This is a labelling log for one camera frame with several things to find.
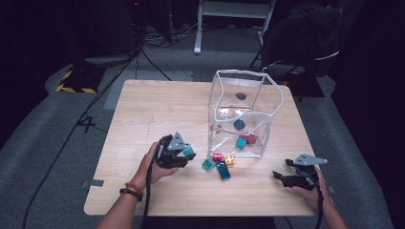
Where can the yellow black striped base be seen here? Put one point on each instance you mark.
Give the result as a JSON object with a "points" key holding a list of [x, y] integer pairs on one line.
{"points": [[79, 81]]}

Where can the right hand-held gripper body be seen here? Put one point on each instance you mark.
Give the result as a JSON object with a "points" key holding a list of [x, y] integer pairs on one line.
{"points": [[307, 178]]}

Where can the person's left hand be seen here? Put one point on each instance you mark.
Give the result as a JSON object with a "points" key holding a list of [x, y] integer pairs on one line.
{"points": [[149, 170]]}

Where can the person's right hand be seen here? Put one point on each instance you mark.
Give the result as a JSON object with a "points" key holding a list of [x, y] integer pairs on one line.
{"points": [[313, 195]]}

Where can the teal toy brick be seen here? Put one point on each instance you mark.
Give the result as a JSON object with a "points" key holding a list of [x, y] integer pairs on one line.
{"points": [[188, 150], [241, 143], [208, 164]]}

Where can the long blue toy brick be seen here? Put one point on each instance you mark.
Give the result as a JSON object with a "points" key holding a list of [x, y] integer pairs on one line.
{"points": [[223, 171]]}

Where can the grey flat stand base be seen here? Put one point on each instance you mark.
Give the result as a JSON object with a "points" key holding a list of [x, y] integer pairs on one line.
{"points": [[108, 60]]}

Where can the grey tape strip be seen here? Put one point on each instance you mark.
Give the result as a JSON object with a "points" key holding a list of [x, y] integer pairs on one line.
{"points": [[95, 183]]}

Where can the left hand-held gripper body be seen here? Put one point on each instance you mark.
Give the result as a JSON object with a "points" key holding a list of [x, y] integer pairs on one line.
{"points": [[165, 156]]}

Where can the black chair with dark cloth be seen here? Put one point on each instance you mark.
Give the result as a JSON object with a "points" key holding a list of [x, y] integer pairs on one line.
{"points": [[299, 35]]}

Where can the clear plastic storage bag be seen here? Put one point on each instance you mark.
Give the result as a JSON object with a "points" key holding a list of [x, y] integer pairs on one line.
{"points": [[223, 105]]}

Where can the maroon sloped toy block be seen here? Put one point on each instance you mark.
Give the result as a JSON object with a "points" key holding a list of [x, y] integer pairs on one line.
{"points": [[252, 139]]}

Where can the small grey tape piece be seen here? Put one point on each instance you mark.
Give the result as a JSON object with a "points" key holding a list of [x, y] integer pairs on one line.
{"points": [[331, 190]]}

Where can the dark blue toy brick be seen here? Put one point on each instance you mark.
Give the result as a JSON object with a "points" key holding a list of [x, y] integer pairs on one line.
{"points": [[239, 124]]}

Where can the white metal stand frame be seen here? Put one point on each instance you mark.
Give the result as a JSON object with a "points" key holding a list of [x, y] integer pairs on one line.
{"points": [[232, 9]]}

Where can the orange toy brick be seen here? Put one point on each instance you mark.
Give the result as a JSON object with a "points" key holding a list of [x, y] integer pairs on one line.
{"points": [[229, 160]]}

